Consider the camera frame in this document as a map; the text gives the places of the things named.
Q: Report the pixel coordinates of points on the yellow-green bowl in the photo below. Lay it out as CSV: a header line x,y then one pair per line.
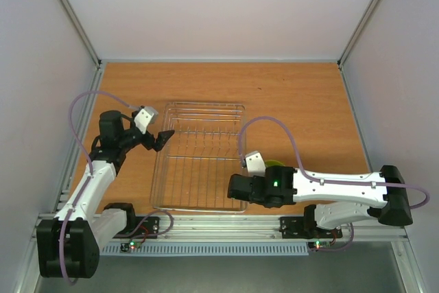
x,y
271,163

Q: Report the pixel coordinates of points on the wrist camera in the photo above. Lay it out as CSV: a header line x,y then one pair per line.
x,y
254,164
144,117

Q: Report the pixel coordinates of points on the wire dish rack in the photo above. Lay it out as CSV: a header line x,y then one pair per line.
x,y
192,171

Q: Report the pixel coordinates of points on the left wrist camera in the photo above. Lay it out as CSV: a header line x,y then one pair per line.
x,y
144,117

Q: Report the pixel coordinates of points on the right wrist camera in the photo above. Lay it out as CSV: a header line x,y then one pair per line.
x,y
254,164

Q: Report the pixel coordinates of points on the slotted cable duct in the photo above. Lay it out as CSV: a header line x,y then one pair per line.
x,y
204,249

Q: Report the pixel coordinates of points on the circuit board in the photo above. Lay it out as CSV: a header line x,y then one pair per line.
x,y
319,245
130,246

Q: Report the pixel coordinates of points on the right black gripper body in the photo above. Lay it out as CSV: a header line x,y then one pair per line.
x,y
247,187

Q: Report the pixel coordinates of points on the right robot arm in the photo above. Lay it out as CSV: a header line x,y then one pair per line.
x,y
332,201

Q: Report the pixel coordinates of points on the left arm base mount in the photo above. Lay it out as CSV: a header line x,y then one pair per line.
x,y
144,226

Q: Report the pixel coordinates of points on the right circuit board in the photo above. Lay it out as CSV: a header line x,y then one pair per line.
x,y
319,245

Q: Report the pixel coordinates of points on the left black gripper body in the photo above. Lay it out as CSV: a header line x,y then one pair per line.
x,y
125,141

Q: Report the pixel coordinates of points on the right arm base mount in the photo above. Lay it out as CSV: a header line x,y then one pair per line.
x,y
295,227

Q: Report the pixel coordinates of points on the left circuit board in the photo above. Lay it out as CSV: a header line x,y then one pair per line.
x,y
130,246

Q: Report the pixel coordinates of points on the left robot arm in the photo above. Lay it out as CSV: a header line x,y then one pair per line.
x,y
70,243

